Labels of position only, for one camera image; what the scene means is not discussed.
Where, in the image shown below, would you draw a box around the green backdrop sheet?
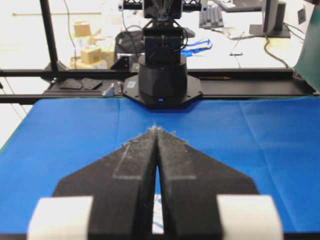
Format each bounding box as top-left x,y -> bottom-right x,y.
295,5 -> 320,94

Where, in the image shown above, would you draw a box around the white blue striped towel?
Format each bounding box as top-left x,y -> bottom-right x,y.
152,194 -> 164,234

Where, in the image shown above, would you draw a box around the black vertical frame post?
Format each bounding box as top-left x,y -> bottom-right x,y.
39,0 -> 66,72

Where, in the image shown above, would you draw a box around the black computer keyboard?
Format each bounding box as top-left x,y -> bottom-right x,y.
198,6 -> 224,29

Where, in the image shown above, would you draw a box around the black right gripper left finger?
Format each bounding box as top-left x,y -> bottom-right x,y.
27,129 -> 159,240

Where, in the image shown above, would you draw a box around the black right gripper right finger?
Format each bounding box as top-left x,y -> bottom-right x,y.
155,129 -> 285,240

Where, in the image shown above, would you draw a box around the cardboard boxes pile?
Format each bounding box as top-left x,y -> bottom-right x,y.
69,21 -> 115,70

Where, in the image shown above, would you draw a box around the black backpack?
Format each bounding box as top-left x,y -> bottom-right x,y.
114,30 -> 145,68

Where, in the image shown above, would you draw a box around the blue table cloth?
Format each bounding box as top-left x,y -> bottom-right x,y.
0,97 -> 320,234

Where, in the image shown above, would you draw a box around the black monitor stand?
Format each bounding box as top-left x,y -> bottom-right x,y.
249,0 -> 291,38

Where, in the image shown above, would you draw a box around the black aluminium frame rail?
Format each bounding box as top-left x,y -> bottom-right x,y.
0,68 -> 320,108

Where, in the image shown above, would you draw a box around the blue ribbon strips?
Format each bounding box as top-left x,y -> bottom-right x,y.
181,38 -> 213,58

